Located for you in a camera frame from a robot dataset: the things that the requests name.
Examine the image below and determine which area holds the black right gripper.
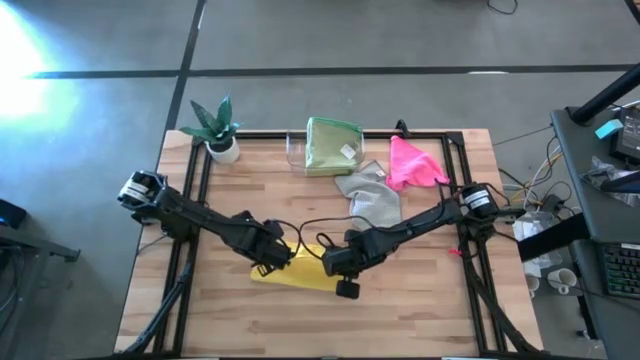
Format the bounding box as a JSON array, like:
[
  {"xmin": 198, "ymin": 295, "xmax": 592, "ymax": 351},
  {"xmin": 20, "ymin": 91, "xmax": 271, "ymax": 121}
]
[{"xmin": 322, "ymin": 227, "xmax": 396, "ymax": 301}]

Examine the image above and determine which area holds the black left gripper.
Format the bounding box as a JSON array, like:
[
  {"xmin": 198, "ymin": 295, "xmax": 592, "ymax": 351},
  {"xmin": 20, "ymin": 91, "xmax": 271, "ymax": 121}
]
[{"xmin": 238, "ymin": 217, "xmax": 294, "ymax": 277}]

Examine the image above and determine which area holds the yellow microfiber towel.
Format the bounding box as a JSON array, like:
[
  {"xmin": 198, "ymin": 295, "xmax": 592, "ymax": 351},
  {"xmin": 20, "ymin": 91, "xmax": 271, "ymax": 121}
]
[{"xmin": 249, "ymin": 241, "xmax": 347, "ymax": 293}]

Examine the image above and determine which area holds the grey waffle microfiber towel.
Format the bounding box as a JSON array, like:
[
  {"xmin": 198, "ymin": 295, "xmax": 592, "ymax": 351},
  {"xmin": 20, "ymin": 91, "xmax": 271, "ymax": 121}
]
[{"xmin": 333, "ymin": 159, "xmax": 403, "ymax": 232}]

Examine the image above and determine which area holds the pink microfiber towel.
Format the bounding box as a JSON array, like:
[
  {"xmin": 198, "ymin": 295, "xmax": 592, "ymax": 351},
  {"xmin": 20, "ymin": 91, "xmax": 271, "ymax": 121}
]
[{"xmin": 384, "ymin": 134, "xmax": 451, "ymax": 193}]

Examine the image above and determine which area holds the pale mint towel teal edge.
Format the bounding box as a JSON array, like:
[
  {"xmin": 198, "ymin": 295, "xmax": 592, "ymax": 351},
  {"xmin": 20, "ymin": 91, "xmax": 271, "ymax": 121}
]
[{"xmin": 304, "ymin": 116, "xmax": 365, "ymax": 174}]

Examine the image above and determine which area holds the clear plastic bin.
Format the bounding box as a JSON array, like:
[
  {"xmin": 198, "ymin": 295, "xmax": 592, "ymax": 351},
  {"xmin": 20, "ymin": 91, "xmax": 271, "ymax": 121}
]
[{"xmin": 285, "ymin": 127, "xmax": 366, "ymax": 177}]

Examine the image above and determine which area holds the snake plant in white pot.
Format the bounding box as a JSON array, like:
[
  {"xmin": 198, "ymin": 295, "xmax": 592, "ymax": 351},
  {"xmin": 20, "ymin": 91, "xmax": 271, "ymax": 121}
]
[{"xmin": 178, "ymin": 94, "xmax": 242, "ymax": 166}]

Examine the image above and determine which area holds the black desk crossbar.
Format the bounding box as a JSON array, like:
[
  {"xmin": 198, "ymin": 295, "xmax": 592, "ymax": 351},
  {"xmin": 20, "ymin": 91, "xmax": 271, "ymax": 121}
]
[{"xmin": 517, "ymin": 213, "xmax": 592, "ymax": 262}]

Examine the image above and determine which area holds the dark metal cart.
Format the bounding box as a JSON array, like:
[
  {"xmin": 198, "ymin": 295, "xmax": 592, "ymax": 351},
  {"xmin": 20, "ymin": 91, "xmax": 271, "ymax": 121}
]
[{"xmin": 0, "ymin": 224, "xmax": 81, "ymax": 354}]

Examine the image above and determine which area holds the dark grey desk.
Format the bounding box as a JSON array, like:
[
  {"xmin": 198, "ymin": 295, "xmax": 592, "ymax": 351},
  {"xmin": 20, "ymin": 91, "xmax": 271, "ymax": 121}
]
[{"xmin": 549, "ymin": 106, "xmax": 640, "ymax": 360}]

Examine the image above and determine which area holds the grey crumpled plastic bag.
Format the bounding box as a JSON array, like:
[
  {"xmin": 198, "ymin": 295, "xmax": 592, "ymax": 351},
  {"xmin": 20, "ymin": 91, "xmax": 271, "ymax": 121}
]
[{"xmin": 582, "ymin": 155, "xmax": 640, "ymax": 206}]

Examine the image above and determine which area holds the black computer keyboard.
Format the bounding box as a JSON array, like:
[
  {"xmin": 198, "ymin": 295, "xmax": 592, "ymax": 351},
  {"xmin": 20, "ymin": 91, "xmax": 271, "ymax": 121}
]
[{"xmin": 601, "ymin": 242, "xmax": 640, "ymax": 300}]

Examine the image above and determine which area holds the teal small box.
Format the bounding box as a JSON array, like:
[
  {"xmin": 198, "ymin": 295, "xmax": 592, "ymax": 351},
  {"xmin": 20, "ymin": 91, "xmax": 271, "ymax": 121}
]
[{"xmin": 593, "ymin": 118, "xmax": 625, "ymax": 141}]

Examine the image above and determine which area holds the black desktop device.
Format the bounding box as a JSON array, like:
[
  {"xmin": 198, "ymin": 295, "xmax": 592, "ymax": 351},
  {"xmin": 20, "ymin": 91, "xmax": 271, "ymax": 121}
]
[{"xmin": 610, "ymin": 106, "xmax": 640, "ymax": 162}]

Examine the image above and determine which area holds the black round pole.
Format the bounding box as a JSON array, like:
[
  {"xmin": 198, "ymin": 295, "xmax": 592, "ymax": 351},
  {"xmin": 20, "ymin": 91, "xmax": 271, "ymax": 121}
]
[{"xmin": 569, "ymin": 62, "xmax": 640, "ymax": 126}]

